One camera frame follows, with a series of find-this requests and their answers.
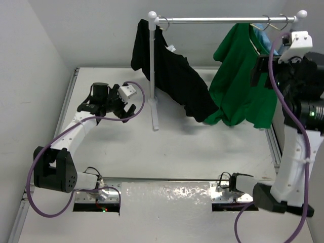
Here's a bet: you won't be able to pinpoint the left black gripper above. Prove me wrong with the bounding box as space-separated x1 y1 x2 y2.
102 85 135 122

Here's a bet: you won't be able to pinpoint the green t shirt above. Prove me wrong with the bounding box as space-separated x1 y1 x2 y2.
204 23 277 129

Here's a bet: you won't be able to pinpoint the cream wire hanger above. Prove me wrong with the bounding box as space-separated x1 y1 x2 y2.
249 23 269 55

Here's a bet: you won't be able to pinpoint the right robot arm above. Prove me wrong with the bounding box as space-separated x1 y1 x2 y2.
213 52 323 217

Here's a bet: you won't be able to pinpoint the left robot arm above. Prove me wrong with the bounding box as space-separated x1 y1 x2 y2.
33 83 136 193

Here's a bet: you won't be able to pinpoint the hanger holding blue shorts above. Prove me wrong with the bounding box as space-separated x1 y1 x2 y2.
268 14 289 31

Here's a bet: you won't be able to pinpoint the black t shirt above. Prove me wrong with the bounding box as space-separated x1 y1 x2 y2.
131 19 219 123

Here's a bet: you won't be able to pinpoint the hanger holding black shirt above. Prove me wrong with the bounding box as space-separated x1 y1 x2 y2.
157 15 170 49

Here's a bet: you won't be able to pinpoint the light blue shorts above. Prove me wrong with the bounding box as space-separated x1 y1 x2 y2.
253 24 272 52

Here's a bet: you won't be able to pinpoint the silver white clothes rack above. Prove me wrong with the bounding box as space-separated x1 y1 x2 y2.
148 10 308 131

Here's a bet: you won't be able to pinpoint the white front cover panel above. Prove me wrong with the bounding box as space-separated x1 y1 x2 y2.
19 183 300 242

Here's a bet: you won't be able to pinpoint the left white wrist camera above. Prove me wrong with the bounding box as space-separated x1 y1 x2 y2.
118 85 137 104

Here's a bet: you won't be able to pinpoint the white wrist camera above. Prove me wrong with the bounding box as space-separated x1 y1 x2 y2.
118 85 137 104
278 31 313 64

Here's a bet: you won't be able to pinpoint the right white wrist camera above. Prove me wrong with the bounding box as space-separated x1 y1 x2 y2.
278 31 313 64

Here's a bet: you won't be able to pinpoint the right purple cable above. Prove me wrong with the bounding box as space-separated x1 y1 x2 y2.
234 32 311 243

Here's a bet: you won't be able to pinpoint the purple cable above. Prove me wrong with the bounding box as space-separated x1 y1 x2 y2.
234 32 311 243
25 80 146 218

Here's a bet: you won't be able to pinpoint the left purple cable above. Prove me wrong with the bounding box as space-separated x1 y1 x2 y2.
25 80 146 218

